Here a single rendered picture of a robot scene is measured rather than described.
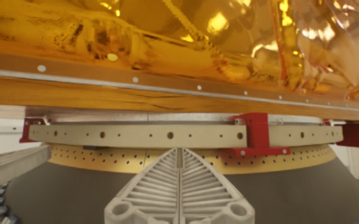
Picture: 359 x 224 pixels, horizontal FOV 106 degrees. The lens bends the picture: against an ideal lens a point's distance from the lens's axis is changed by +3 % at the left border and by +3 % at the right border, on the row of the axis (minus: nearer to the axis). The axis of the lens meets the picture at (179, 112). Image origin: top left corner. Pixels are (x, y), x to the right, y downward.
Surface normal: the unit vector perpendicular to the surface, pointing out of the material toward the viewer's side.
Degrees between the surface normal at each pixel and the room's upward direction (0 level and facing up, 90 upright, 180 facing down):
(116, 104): 90
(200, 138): 90
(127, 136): 90
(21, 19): 129
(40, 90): 90
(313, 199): 62
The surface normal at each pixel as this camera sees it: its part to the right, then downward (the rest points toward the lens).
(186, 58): 0.29, 0.62
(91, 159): -0.25, -0.56
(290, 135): 0.26, -0.11
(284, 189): 0.22, -0.55
